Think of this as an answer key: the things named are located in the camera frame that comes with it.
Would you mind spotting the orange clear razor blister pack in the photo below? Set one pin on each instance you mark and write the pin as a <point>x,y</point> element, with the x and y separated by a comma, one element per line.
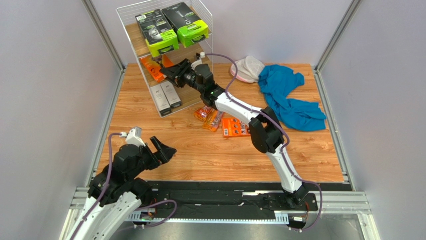
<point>213,121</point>

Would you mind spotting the blue cloth garment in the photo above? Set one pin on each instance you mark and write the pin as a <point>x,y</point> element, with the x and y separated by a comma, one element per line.
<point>276,83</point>

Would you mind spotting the white wire wooden shelf unit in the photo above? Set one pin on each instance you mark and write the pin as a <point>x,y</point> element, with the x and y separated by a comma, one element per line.
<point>127,15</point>

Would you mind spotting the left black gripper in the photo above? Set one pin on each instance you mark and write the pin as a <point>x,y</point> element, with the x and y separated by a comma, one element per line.
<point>164,153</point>

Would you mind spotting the white grey cosmetic box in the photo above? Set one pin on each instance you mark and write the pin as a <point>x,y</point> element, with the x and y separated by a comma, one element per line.
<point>171,94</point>
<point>161,101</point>

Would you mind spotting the black green razor box small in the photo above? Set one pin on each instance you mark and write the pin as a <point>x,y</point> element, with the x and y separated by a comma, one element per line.
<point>189,27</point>

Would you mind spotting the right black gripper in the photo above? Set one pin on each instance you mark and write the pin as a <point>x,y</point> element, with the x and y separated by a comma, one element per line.
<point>179,74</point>

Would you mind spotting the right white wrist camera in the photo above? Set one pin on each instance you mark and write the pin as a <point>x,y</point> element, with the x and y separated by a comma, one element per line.
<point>198,60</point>

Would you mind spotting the right white grey cosmetic box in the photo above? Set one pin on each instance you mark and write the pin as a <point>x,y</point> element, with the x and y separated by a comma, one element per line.
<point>171,94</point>

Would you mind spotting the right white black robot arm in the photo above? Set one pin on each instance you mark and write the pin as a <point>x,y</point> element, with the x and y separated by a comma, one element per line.
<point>266,133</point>

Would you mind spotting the orange razor cartridge pack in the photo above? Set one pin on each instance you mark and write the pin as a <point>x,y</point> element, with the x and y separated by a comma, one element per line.
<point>233,128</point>

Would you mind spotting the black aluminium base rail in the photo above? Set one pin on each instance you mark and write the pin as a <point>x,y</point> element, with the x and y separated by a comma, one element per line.
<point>242,203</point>

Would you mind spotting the white pink mesh laundry bag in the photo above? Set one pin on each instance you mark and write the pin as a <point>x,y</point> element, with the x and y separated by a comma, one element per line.
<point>247,70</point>

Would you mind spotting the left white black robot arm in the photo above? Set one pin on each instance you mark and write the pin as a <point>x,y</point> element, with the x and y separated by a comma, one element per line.
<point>117,191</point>

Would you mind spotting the orange disposable razor pack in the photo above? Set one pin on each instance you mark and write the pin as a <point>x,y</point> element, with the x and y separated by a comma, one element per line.
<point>203,113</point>

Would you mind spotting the left white grey cosmetic box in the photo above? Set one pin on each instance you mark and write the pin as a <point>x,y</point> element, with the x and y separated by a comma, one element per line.
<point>161,101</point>

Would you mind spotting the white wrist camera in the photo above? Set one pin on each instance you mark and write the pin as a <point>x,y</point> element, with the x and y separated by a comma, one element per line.
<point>133,137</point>
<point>198,60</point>

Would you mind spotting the black green razor box large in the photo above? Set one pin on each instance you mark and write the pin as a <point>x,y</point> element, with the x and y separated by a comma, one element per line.
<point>158,33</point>

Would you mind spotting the orange Gillette Fusion razor box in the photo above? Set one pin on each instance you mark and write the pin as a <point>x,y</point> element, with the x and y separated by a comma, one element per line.
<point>153,66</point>

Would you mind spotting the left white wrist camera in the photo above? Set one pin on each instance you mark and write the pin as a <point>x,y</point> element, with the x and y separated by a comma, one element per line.
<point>133,137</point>

